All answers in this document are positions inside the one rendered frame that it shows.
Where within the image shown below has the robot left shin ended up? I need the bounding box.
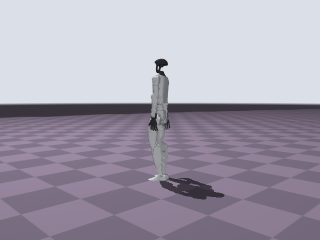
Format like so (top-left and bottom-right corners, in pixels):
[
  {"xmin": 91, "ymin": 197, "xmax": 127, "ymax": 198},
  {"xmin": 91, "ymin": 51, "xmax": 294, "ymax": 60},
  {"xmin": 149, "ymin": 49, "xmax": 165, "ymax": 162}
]
[{"xmin": 151, "ymin": 146, "xmax": 163, "ymax": 177}]

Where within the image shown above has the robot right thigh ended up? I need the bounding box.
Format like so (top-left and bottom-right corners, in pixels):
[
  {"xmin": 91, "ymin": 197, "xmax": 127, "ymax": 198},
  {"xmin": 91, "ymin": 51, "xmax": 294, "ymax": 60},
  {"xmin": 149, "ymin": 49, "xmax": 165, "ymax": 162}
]
[{"xmin": 156, "ymin": 116, "xmax": 168, "ymax": 152}]

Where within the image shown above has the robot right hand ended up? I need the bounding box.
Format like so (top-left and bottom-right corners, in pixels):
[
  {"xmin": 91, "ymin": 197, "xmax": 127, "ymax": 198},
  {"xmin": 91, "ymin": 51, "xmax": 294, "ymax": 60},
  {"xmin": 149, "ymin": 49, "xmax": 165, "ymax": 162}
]
[{"xmin": 163, "ymin": 113, "xmax": 170, "ymax": 129}]

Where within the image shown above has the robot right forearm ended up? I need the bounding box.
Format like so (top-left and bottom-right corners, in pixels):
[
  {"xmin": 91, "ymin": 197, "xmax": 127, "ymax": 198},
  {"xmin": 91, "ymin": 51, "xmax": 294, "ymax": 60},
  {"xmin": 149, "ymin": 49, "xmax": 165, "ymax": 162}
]
[{"xmin": 162, "ymin": 100, "xmax": 168, "ymax": 116}]

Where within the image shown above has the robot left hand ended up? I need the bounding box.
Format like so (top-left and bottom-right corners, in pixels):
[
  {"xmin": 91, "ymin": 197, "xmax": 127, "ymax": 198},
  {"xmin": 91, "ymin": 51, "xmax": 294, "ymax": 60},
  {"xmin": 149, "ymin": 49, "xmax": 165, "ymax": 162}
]
[{"xmin": 148, "ymin": 113, "xmax": 158, "ymax": 131}]

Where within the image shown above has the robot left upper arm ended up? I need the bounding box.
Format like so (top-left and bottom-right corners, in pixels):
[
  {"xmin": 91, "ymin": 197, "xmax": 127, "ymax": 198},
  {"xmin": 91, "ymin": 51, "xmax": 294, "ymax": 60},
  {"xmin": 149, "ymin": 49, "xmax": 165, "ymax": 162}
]
[{"xmin": 152, "ymin": 76, "xmax": 161, "ymax": 99}]

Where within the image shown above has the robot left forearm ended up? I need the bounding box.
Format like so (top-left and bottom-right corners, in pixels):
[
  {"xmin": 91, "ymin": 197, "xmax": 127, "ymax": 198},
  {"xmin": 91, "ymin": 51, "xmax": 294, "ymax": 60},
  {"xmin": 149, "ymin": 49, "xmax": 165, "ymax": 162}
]
[{"xmin": 151, "ymin": 94, "xmax": 159, "ymax": 118}]

